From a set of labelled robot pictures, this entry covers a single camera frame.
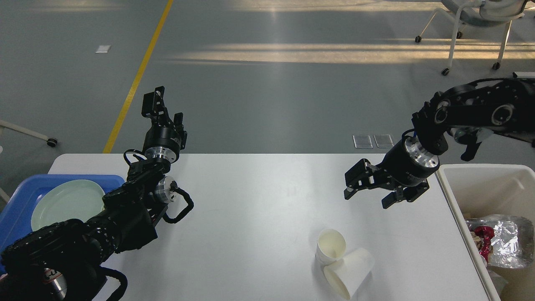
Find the pale green plate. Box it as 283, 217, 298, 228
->
31, 179, 104, 231

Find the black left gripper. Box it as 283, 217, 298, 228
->
141, 86, 187, 163

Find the blue plastic tray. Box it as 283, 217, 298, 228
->
1, 174, 124, 251

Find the white caster leg left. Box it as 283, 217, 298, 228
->
0, 120, 59, 148

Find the foil bag with brown paper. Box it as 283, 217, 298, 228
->
465, 214, 534, 269

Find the clear floor plate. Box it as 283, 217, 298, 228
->
373, 134, 394, 148
353, 135, 373, 149

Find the white plastic bin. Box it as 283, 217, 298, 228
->
436, 164, 535, 301

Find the white bar on floor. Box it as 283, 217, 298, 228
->
512, 71, 535, 79

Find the white paper cup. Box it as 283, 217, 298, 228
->
315, 229, 346, 265
323, 248, 376, 301

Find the red crushed wrapper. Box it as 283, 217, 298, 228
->
473, 225, 494, 263

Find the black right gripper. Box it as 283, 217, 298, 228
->
344, 136, 440, 209

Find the white rolling chair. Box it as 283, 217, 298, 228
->
415, 0, 528, 76

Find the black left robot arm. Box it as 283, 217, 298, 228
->
1, 86, 194, 301

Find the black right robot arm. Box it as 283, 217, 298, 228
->
344, 77, 535, 209

